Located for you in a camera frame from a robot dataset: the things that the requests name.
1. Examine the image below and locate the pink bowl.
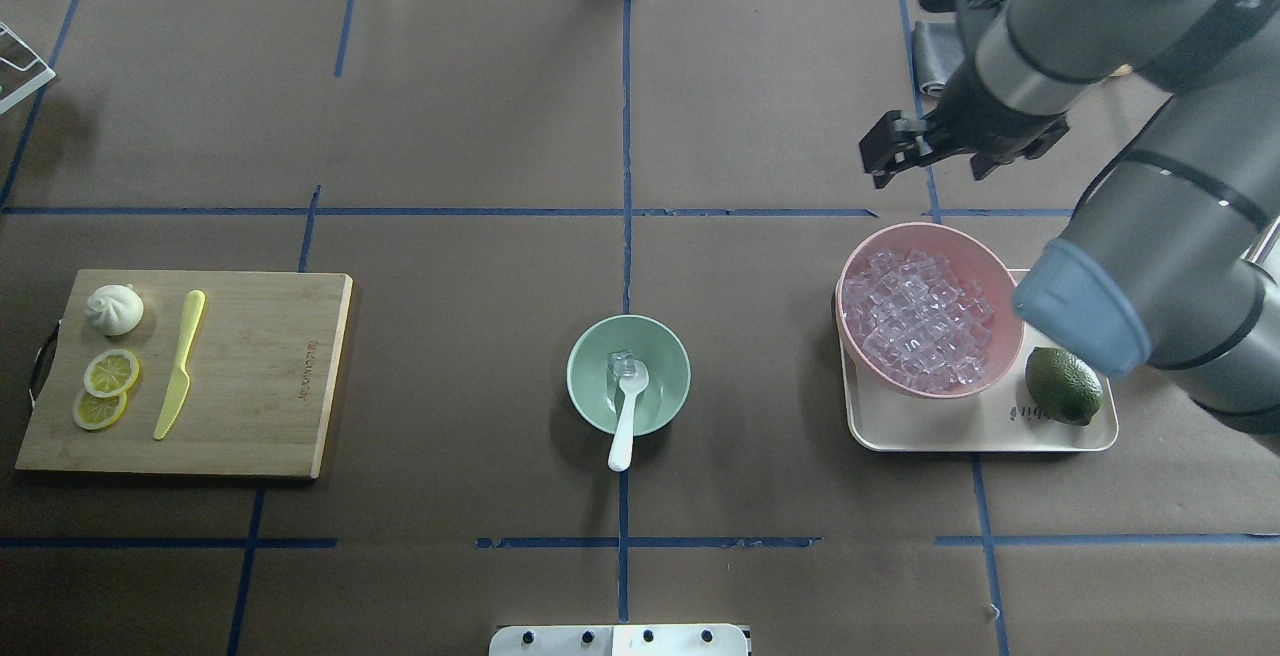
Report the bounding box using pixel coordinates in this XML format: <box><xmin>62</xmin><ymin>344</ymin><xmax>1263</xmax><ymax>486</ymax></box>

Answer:
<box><xmin>835</xmin><ymin>222</ymin><xmax>1024</xmax><ymax>400</ymax></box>

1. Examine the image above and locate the bamboo cutting board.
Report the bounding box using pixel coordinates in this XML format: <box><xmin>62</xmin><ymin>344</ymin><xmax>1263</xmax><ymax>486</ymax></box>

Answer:
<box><xmin>15</xmin><ymin>269</ymin><xmax>355</xmax><ymax>479</ymax></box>

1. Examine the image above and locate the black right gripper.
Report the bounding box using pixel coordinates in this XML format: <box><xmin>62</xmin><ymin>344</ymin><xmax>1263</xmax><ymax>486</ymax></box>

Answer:
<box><xmin>858</xmin><ymin>56</ymin><xmax>1070</xmax><ymax>188</ymax></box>

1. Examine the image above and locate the lemon slice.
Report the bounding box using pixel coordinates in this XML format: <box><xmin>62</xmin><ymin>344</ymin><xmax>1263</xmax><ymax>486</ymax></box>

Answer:
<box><xmin>82</xmin><ymin>349</ymin><xmax>141</xmax><ymax>398</ymax></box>
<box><xmin>72</xmin><ymin>391</ymin><xmax>129</xmax><ymax>431</ymax></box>

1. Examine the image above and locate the pile of ice cubes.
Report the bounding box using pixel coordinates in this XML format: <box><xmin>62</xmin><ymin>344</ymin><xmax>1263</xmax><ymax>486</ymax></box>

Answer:
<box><xmin>838</xmin><ymin>249</ymin><xmax>995</xmax><ymax>393</ymax></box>

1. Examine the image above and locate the cream plastic tray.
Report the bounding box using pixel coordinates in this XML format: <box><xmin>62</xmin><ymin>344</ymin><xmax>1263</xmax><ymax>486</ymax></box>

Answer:
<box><xmin>840</xmin><ymin>325</ymin><xmax>1119</xmax><ymax>454</ymax></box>

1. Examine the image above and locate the grey folded cloth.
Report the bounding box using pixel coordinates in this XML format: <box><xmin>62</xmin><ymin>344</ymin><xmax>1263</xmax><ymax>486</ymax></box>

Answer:
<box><xmin>911</xmin><ymin>21</ymin><xmax>966</xmax><ymax>99</ymax></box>

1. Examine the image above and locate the green ceramic bowl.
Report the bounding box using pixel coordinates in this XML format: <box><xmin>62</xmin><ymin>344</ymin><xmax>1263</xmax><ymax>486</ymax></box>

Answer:
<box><xmin>566</xmin><ymin>314</ymin><xmax>692</xmax><ymax>436</ymax></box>

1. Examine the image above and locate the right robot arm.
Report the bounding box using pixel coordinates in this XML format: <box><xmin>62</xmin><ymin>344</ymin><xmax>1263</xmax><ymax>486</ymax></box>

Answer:
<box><xmin>859</xmin><ymin>0</ymin><xmax>1279</xmax><ymax>437</ymax></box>

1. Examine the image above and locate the white steamed bun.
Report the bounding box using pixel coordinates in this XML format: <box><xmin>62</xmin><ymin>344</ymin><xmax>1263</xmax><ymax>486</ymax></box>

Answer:
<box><xmin>84</xmin><ymin>284</ymin><xmax>145</xmax><ymax>337</ymax></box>

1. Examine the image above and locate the white plastic spoon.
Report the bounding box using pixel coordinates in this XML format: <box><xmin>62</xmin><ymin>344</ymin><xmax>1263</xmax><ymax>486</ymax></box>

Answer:
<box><xmin>608</xmin><ymin>357</ymin><xmax>650</xmax><ymax>473</ymax></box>

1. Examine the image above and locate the clear ice cube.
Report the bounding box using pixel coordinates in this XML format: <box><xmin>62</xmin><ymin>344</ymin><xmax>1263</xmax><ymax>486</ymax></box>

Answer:
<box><xmin>608</xmin><ymin>350</ymin><xmax>637</xmax><ymax>381</ymax></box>

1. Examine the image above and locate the green avocado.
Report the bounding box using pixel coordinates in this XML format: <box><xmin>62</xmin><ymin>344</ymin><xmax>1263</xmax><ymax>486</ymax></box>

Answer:
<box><xmin>1024</xmin><ymin>346</ymin><xmax>1105</xmax><ymax>427</ymax></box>

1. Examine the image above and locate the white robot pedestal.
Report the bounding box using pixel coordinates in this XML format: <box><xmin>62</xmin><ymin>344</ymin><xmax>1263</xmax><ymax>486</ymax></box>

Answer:
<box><xmin>488</xmin><ymin>623</ymin><xmax>753</xmax><ymax>655</ymax></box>

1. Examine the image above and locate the yellow plastic knife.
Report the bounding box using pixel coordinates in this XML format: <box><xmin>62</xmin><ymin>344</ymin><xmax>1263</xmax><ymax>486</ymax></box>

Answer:
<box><xmin>152</xmin><ymin>290</ymin><xmax>207</xmax><ymax>441</ymax></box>

